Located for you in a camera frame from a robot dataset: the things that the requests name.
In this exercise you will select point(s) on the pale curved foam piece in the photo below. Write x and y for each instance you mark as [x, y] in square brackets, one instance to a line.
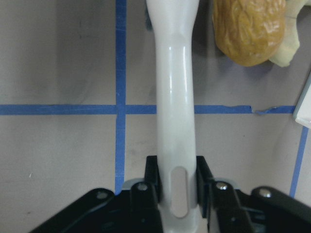
[290, 43]

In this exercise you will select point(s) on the beige plastic dustpan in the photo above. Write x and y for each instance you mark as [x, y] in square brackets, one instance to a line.
[302, 112]

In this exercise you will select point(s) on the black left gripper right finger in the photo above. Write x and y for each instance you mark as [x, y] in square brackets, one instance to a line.
[266, 210]

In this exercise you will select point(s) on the white hand brush black bristles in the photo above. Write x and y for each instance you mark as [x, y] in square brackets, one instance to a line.
[172, 22]

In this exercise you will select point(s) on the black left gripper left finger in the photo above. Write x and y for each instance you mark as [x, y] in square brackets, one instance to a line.
[133, 210]

